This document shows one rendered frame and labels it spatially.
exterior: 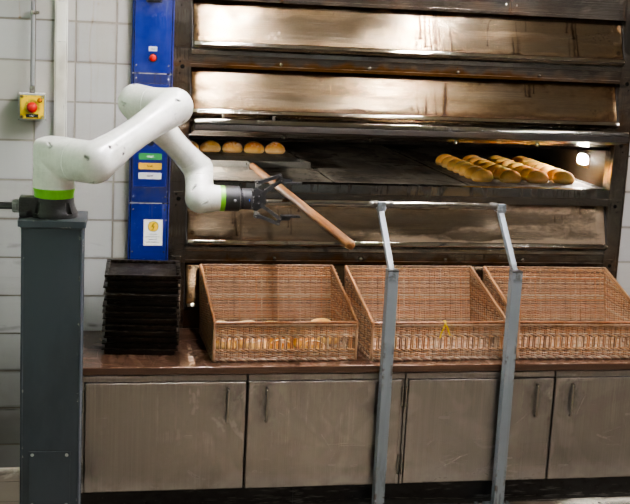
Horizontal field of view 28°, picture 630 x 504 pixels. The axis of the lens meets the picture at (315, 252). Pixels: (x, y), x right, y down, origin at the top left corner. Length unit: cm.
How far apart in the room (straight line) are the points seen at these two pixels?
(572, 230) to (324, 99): 122
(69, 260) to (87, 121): 111
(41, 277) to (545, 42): 239
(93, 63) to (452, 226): 161
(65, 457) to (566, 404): 199
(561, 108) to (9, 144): 224
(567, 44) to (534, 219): 74
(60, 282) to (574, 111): 240
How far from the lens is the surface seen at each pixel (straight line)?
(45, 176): 394
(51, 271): 396
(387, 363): 467
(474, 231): 529
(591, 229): 549
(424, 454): 489
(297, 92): 503
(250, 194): 446
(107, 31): 493
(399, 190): 517
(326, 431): 476
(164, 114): 404
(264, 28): 499
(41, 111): 487
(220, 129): 484
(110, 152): 385
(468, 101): 521
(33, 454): 413
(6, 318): 508
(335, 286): 505
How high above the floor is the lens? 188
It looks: 11 degrees down
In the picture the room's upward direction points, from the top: 3 degrees clockwise
